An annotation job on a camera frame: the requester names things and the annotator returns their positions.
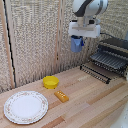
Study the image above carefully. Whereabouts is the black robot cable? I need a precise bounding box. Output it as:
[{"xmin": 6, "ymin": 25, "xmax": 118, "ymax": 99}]
[{"xmin": 99, "ymin": 31, "xmax": 118, "ymax": 40}]

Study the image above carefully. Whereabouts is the yellow rectangular block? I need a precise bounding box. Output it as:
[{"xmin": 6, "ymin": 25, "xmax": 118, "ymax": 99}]
[{"xmin": 54, "ymin": 90, "xmax": 70, "ymax": 103}]

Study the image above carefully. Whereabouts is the black wire dish rack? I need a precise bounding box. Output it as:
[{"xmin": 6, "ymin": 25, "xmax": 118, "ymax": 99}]
[{"xmin": 89, "ymin": 37, "xmax": 128, "ymax": 79}]

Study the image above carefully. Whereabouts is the white patterned plate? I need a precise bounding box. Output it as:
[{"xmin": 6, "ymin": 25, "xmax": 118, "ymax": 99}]
[{"xmin": 3, "ymin": 90, "xmax": 50, "ymax": 125}]

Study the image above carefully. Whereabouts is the black oven rack tray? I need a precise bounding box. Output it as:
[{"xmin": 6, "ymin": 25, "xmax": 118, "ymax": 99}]
[{"xmin": 79, "ymin": 63, "xmax": 112, "ymax": 85}]

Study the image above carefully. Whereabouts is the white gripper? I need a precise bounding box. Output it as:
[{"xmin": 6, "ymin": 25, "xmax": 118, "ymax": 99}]
[{"xmin": 68, "ymin": 19, "xmax": 102, "ymax": 47}]

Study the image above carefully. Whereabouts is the yellow bowl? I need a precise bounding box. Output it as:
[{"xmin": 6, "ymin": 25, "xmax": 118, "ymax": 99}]
[{"xmin": 42, "ymin": 75, "xmax": 60, "ymax": 90}]

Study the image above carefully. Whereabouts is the blue cup with handle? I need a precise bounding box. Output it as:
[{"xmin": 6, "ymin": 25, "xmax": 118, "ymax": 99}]
[{"xmin": 70, "ymin": 35, "xmax": 85, "ymax": 53}]

